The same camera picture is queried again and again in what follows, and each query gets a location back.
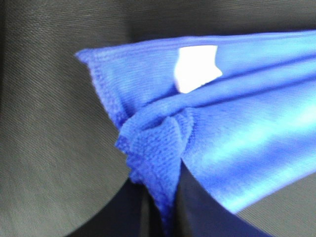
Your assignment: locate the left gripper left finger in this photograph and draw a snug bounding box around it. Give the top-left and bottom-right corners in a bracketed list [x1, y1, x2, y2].
[68, 179, 164, 237]

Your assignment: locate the black tablecloth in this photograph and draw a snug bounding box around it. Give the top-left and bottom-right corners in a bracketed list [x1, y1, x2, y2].
[0, 0, 316, 237]

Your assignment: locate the white towel label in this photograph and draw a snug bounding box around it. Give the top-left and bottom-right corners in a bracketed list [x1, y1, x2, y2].
[174, 45, 223, 93]

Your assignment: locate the blue microfiber towel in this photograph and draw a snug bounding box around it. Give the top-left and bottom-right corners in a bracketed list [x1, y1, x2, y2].
[76, 30, 316, 237]

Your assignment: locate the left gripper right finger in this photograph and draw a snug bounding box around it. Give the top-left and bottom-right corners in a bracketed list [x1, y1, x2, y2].
[174, 162, 269, 237]

